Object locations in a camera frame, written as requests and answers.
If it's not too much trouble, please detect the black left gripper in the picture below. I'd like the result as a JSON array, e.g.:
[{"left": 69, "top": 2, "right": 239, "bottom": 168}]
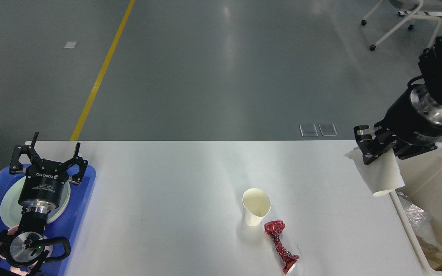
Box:
[{"left": 9, "top": 132, "right": 89, "bottom": 210}]

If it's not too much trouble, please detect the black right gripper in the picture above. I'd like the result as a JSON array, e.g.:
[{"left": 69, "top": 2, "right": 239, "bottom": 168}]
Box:
[{"left": 354, "top": 85, "right": 442, "bottom": 165}]

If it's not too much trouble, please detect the white paper cup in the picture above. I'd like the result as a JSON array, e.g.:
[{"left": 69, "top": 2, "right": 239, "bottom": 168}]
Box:
[
  {"left": 344, "top": 148, "right": 405, "bottom": 196},
  {"left": 242, "top": 187, "right": 272, "bottom": 227}
]

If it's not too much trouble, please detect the mint green plate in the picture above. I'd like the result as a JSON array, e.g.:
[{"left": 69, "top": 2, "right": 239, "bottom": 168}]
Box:
[{"left": 0, "top": 178, "right": 71, "bottom": 228}]

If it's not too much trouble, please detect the foil sheet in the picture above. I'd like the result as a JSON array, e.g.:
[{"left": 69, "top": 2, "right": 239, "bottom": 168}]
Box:
[{"left": 396, "top": 192, "right": 441, "bottom": 253}]

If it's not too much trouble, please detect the brown paper bag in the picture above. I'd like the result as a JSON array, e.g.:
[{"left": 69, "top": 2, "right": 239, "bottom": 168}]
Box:
[{"left": 416, "top": 235, "right": 442, "bottom": 271}]

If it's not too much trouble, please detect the red foil wrapper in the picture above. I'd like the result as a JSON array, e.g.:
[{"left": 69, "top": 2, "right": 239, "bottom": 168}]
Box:
[{"left": 264, "top": 220, "right": 300, "bottom": 275}]

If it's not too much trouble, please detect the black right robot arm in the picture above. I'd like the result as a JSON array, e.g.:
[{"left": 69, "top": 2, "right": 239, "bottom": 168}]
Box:
[{"left": 354, "top": 35, "right": 442, "bottom": 165}]

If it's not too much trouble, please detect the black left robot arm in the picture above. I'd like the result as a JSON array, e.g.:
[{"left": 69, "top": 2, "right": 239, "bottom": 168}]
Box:
[{"left": 0, "top": 132, "right": 88, "bottom": 276}]

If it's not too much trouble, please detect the beige plastic bin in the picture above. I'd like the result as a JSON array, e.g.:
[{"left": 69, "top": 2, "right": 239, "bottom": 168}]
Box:
[{"left": 390, "top": 143, "right": 442, "bottom": 276}]

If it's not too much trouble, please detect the blue plastic tray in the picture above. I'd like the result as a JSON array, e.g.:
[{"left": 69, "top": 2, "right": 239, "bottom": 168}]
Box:
[{"left": 0, "top": 167, "right": 96, "bottom": 276}]

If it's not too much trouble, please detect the white rolling chair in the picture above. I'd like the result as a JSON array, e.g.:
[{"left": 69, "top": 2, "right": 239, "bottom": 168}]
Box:
[{"left": 369, "top": 0, "right": 442, "bottom": 51}]

